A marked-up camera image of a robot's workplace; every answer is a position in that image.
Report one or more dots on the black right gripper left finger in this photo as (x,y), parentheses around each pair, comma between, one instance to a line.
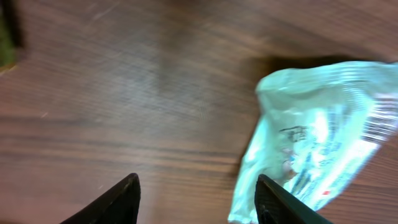
(118,205)

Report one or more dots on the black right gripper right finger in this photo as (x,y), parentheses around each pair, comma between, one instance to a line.
(274,205)

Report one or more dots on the teal wet wipes pack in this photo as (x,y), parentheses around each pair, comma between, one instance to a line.
(318,128)

